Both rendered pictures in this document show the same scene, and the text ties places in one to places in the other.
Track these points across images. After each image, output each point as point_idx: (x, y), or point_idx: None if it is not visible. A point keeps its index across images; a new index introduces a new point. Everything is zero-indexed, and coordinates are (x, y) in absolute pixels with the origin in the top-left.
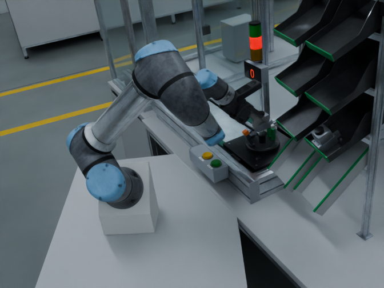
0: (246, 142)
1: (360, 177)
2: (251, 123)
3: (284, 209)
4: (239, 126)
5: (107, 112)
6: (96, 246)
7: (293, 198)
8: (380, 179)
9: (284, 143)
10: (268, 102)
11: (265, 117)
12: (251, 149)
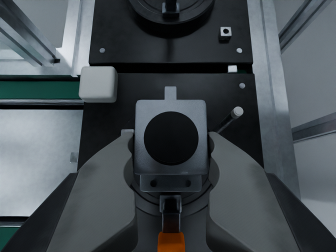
0: (137, 202)
1: (306, 37)
2: (27, 99)
3: (325, 219)
4: (0, 122)
5: None
6: None
7: (300, 178)
8: (327, 16)
9: (199, 99)
10: (13, 7)
11: (236, 146)
12: (188, 216)
